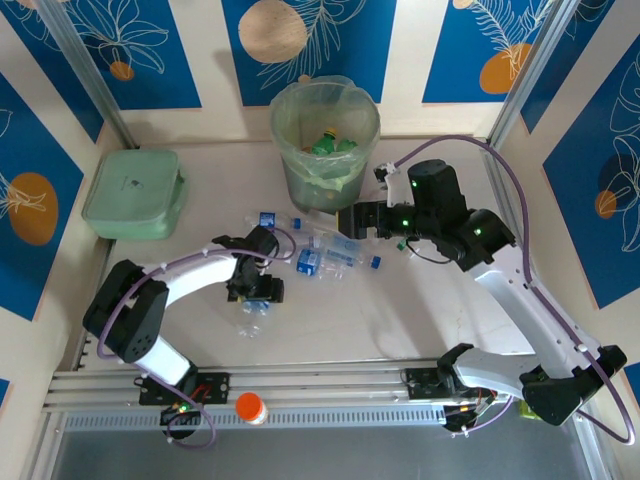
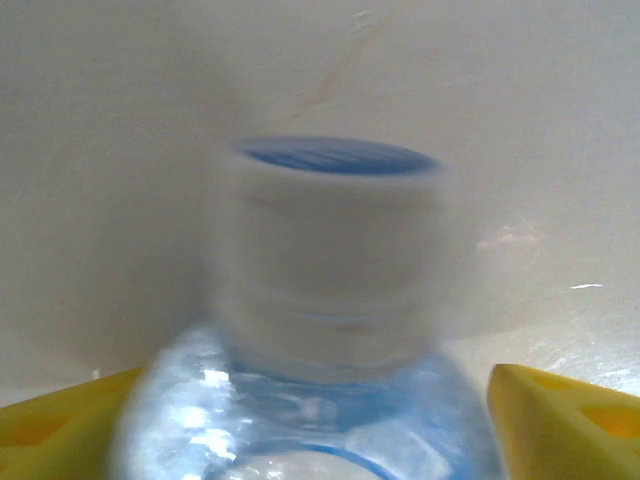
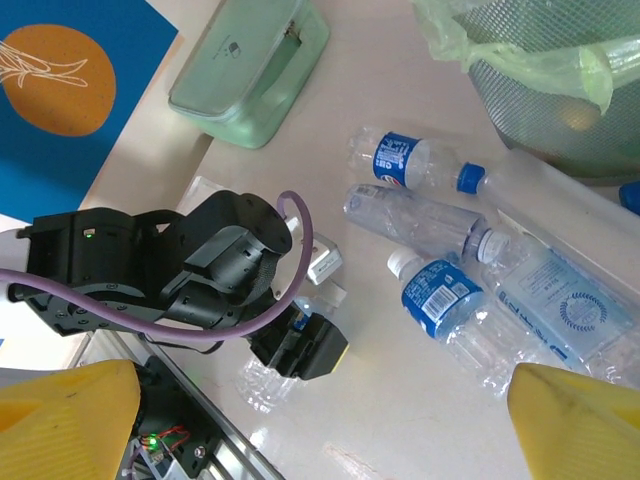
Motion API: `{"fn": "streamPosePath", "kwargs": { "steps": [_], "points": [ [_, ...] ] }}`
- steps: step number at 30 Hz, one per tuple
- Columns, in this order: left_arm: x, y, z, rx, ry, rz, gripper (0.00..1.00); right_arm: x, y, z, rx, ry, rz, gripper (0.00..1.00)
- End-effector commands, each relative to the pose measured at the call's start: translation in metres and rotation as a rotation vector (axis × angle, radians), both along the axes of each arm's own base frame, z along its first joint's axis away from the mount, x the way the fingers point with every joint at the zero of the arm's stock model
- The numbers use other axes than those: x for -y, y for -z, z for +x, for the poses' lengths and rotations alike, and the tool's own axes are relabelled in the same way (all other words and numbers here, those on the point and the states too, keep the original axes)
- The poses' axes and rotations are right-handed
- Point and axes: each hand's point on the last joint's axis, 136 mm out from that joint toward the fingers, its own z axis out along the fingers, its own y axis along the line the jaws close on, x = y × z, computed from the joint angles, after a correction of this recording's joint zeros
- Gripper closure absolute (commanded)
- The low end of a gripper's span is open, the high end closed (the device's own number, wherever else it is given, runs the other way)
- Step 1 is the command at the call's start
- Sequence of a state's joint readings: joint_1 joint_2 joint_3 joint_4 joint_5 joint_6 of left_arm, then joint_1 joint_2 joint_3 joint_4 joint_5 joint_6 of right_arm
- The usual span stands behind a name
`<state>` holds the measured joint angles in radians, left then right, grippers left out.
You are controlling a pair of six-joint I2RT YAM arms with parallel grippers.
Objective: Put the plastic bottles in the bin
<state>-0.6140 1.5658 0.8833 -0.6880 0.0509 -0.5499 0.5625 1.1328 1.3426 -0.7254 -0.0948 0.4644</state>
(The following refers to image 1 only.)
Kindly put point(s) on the pale green lunch box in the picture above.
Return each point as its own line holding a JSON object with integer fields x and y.
{"x": 130, "y": 195}

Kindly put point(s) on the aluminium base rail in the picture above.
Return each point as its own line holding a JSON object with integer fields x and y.
{"x": 310, "y": 380}

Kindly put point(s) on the blue-label bottle with white cap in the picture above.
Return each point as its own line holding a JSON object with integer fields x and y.
{"x": 250, "y": 322}
{"x": 307, "y": 262}

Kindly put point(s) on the green plastic bin liner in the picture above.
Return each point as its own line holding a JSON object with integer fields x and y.
{"x": 290, "y": 125}

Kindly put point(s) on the large clear pale-label bottle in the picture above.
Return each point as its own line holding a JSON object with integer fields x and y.
{"x": 345, "y": 247}

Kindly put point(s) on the blue-label bottle with blue cap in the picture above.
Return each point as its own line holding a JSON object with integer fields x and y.
{"x": 267, "y": 219}

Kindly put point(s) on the grey mesh waste bin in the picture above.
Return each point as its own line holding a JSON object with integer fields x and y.
{"x": 305, "y": 190}

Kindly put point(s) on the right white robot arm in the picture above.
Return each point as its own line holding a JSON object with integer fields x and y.
{"x": 515, "y": 300}

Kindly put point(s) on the aluminium frame post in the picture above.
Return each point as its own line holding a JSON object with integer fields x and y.
{"x": 87, "y": 70}
{"x": 537, "y": 65}

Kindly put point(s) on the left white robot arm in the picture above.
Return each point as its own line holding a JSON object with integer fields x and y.
{"x": 200, "y": 272}

